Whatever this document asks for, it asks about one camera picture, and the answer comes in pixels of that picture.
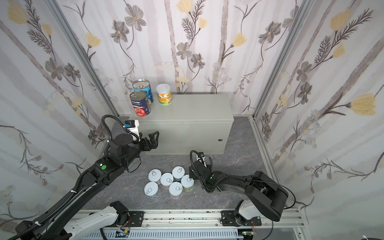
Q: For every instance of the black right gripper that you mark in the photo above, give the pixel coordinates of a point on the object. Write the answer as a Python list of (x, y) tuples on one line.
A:
[(196, 172)]

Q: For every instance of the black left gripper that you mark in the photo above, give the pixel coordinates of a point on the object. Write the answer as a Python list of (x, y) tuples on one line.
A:
[(146, 142)]

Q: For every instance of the white lid can green label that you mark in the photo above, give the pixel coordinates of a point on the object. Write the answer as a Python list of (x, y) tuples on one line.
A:
[(187, 183)]

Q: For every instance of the dark red label can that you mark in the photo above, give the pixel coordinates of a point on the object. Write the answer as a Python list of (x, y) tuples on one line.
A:
[(140, 103)]

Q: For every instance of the white lid can orange label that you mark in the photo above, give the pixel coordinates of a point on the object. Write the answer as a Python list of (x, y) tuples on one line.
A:
[(164, 94)]

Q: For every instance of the blue label soup can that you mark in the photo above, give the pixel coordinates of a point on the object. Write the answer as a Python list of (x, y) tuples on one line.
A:
[(144, 85)]

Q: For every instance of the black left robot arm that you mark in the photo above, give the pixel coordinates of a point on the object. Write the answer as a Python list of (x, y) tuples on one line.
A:
[(123, 148)]

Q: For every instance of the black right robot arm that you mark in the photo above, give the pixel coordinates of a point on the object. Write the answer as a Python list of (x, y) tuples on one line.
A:
[(268, 198)]

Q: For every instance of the white lid can blue label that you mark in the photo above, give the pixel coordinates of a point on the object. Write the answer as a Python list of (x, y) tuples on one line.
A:
[(178, 172)]

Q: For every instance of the white lid can pink label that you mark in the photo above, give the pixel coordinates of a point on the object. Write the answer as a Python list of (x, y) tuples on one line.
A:
[(155, 176)]

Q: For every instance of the grey metal cabinet box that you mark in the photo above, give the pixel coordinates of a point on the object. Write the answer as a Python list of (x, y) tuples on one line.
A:
[(190, 122)]

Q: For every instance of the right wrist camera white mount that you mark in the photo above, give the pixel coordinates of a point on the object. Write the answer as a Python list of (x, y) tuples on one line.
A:
[(201, 158)]

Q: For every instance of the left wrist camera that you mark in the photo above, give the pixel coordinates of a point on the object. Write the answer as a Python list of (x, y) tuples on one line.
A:
[(132, 126)]

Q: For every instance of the white ribbed cable duct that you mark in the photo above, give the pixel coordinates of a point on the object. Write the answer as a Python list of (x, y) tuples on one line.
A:
[(176, 234)]

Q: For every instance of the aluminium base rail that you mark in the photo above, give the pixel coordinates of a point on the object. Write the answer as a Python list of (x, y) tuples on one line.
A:
[(290, 227)]

